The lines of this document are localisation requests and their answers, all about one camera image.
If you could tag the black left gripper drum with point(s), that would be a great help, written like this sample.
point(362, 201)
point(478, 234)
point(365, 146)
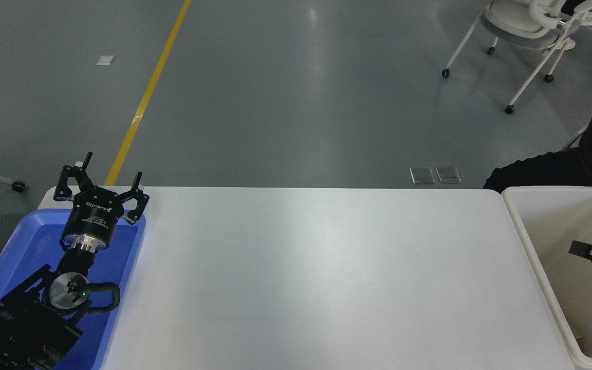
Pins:
point(93, 218)

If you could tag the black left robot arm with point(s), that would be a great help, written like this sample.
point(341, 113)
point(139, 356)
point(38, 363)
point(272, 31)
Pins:
point(29, 324)

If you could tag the large pale plastic bin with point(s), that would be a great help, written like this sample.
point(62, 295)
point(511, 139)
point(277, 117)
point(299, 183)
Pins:
point(548, 231)

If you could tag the blue plastic tray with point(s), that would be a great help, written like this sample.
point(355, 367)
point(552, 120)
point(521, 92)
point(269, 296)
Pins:
point(23, 246)

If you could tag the white paper scrap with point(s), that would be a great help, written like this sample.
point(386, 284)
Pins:
point(105, 60)

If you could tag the silver floor plate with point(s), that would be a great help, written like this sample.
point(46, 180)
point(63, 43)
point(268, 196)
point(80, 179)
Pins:
point(448, 174)
point(422, 176)

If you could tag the white wheeled chair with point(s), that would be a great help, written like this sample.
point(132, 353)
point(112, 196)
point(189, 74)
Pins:
point(512, 23)

